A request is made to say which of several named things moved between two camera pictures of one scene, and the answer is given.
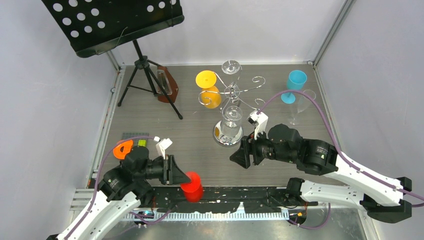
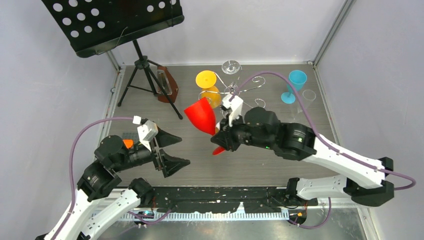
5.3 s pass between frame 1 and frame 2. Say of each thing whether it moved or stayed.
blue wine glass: stayed
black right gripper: moved
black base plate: stayed
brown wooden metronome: stayed
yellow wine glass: stayed
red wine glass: moved
